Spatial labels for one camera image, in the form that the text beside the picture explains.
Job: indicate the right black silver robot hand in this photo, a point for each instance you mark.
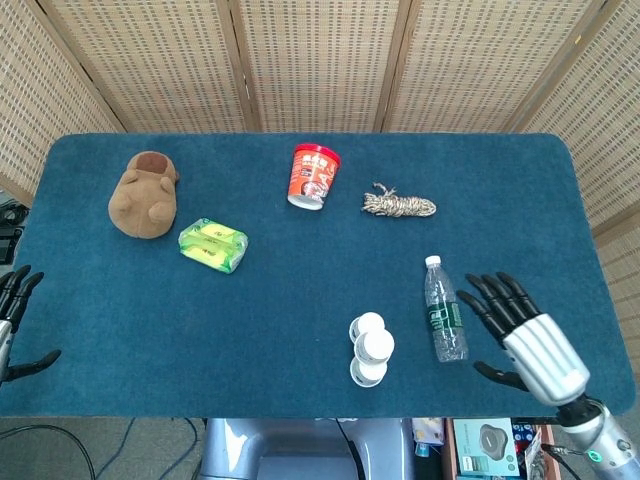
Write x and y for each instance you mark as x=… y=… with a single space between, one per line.
x=545 y=360

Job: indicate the white paper cup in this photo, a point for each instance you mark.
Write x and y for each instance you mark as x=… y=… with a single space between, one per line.
x=377 y=344
x=369 y=321
x=370 y=374

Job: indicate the woven bamboo screen panel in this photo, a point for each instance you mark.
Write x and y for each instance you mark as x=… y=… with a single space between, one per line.
x=610 y=125
x=35 y=100
x=320 y=65
x=480 y=65
x=160 y=65

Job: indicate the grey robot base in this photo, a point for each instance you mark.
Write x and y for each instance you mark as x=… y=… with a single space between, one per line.
x=300 y=450

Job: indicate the clear plastic water bottle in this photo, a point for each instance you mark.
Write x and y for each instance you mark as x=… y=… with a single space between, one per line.
x=444 y=312

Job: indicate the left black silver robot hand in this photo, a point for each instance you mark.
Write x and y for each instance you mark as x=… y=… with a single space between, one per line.
x=17 y=295

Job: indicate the blue felt table mat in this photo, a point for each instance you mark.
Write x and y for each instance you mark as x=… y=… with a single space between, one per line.
x=200 y=325

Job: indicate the brown plush toy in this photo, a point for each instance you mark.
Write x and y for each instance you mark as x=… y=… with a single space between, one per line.
x=142 y=200

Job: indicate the teal product box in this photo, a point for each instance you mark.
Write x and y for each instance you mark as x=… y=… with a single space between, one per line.
x=487 y=445

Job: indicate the black equipment pile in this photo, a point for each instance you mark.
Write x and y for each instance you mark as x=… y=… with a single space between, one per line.
x=9 y=235

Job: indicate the green wet wipes pack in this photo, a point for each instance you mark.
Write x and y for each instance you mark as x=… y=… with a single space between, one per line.
x=212 y=244

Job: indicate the red instant noodle cup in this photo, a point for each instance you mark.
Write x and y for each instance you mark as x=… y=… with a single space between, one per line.
x=311 y=175

